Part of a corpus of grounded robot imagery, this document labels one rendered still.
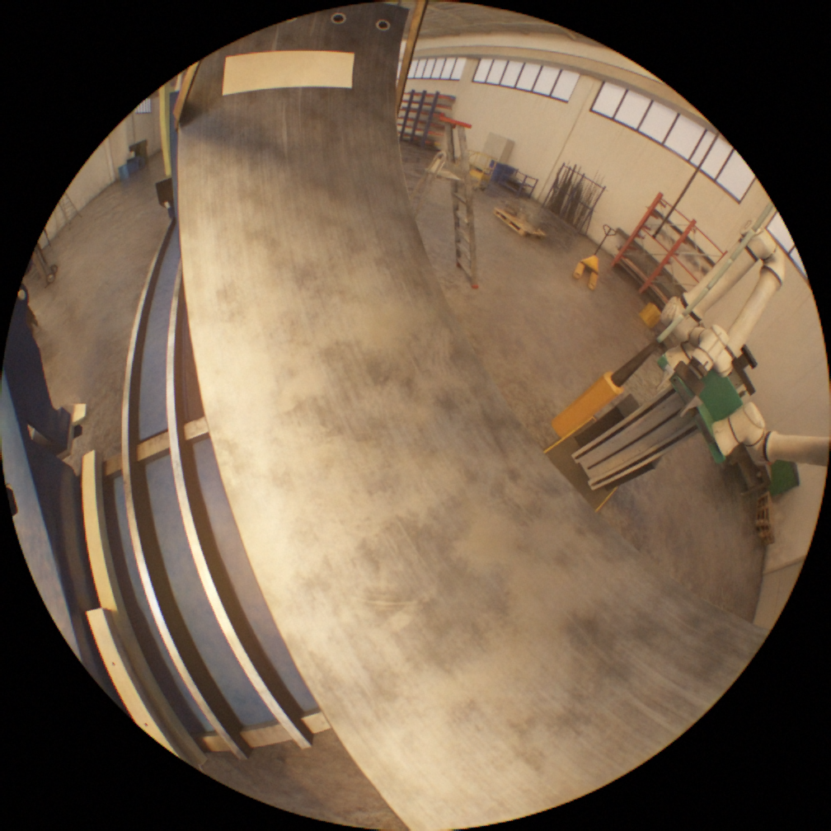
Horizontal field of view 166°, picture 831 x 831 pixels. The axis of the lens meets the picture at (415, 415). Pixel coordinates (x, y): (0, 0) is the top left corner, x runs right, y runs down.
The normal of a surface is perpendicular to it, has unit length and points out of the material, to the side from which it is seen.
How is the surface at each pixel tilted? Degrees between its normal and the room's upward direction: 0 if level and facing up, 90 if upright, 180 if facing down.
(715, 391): 90
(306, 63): 75
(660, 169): 90
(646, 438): 90
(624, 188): 90
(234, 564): 0
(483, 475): 5
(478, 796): 35
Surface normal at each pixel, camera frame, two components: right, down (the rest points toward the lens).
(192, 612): 0.22, -0.49
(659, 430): -0.85, 0.33
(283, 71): 0.52, 0.66
